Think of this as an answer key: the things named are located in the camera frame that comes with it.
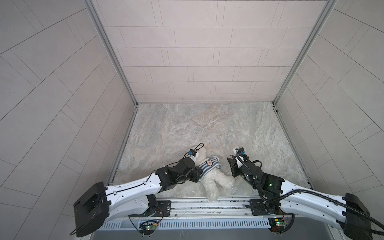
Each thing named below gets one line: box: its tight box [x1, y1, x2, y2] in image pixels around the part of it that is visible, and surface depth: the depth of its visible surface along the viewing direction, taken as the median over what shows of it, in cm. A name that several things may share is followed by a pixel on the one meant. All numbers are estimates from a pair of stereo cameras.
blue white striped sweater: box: [195, 157, 221, 181], surface depth 79 cm
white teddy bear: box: [195, 148, 234, 202], surface depth 76 cm
